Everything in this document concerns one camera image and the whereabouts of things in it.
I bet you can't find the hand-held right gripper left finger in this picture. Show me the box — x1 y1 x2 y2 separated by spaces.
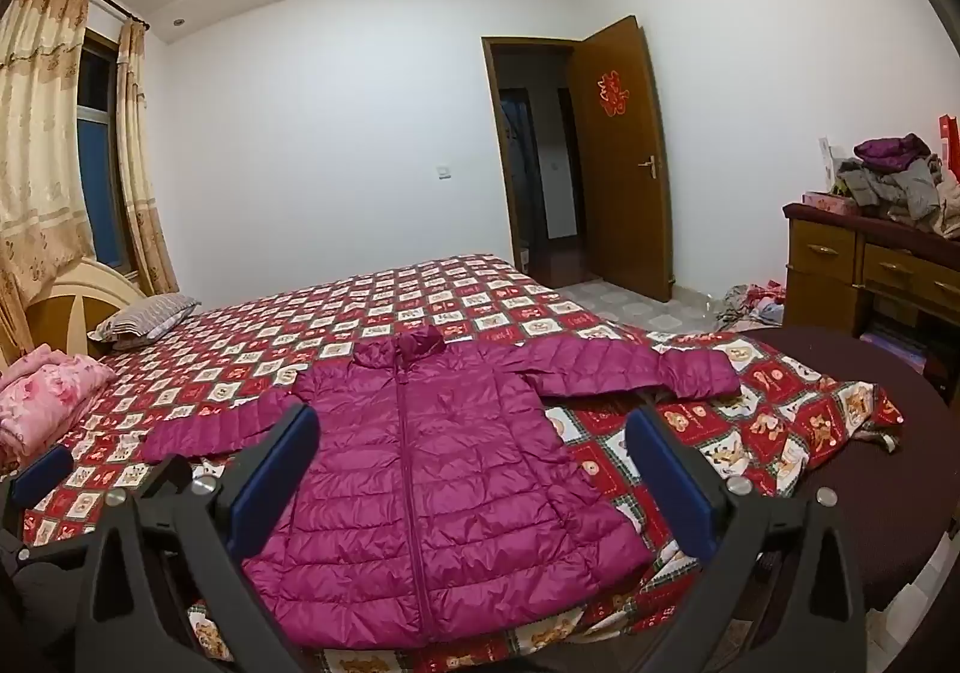
73 405 323 673

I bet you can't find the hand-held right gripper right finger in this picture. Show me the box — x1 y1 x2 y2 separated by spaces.
625 405 875 673

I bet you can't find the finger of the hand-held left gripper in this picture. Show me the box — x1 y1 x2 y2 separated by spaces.
0 444 76 554
142 454 194 516

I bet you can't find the magenta puffer jacket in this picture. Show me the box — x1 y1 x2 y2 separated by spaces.
141 324 742 627

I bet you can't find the heap of clothes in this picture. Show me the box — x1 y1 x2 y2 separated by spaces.
712 279 788 333

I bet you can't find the grey clothes pile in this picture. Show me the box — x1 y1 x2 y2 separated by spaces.
836 155 942 220

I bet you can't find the pink floral pillow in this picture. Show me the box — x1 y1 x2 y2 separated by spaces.
0 352 117 475

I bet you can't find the striped pillow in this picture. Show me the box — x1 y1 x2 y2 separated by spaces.
88 292 202 351

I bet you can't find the red bear printed blanket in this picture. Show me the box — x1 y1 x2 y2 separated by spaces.
22 254 905 673

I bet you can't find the wooden bed headboard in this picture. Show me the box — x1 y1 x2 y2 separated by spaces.
22 259 151 363

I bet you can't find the dark brown mattress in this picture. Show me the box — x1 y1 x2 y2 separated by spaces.
739 326 960 614

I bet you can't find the wooden dresser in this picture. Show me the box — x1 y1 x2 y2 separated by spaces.
784 202 960 389

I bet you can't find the brown wooden door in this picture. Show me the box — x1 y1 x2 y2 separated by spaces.
568 14 674 303

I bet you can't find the narrow beige patterned curtain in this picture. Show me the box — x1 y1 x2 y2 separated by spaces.
114 20 181 295

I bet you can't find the window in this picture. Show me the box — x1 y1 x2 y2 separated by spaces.
75 28 132 273

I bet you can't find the pink flat box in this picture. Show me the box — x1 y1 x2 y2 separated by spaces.
802 191 856 215

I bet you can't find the wide beige patterned curtain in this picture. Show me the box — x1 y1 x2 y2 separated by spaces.
0 0 95 359

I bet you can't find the white upright box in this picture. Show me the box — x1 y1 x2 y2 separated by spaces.
817 136 845 194

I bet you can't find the beige garment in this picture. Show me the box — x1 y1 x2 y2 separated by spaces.
934 178 960 239

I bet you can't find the red paper door decoration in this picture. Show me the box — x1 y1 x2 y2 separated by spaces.
595 70 629 117

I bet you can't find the purple garment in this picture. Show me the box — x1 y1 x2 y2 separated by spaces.
855 133 931 170

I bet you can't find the brown door frame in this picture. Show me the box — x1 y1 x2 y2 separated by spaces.
481 35 582 269

